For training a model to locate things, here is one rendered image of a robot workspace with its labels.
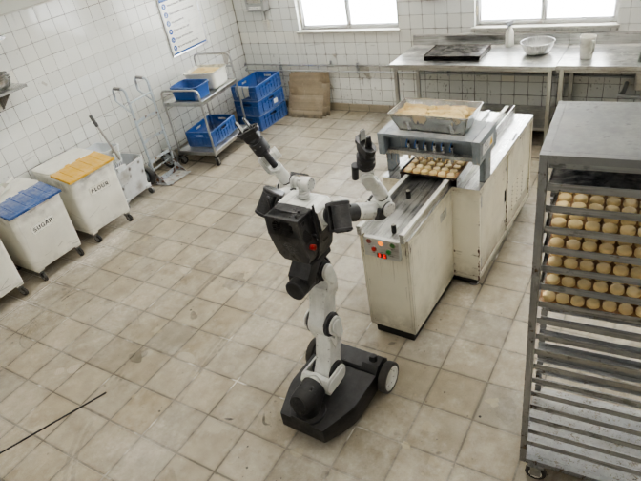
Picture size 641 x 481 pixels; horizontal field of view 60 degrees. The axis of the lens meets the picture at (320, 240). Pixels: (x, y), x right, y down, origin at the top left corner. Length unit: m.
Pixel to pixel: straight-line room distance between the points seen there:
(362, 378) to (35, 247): 3.33
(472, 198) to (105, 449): 2.83
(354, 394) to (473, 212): 1.46
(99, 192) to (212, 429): 2.99
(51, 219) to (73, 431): 2.20
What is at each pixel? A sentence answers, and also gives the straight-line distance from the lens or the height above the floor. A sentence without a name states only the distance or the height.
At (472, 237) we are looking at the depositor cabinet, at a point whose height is 0.46.
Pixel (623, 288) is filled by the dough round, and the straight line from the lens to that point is 2.39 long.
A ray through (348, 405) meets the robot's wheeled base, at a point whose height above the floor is 0.17.
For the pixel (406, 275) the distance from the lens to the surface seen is 3.47.
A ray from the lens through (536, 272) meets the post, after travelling 2.29.
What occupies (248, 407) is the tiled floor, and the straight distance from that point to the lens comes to 3.69.
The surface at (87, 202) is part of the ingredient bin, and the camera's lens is 5.80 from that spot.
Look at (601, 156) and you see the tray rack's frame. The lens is 2.02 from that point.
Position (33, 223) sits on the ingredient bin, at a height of 0.56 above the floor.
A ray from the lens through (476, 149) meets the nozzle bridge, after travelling 3.65.
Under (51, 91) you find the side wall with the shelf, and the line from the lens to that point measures 6.31.
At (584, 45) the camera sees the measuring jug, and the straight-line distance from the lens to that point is 5.95.
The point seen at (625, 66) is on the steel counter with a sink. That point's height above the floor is 0.89.
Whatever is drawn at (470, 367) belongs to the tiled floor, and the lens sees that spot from 3.70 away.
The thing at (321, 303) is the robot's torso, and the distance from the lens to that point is 3.03.
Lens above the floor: 2.72
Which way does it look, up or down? 33 degrees down
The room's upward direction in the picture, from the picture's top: 11 degrees counter-clockwise
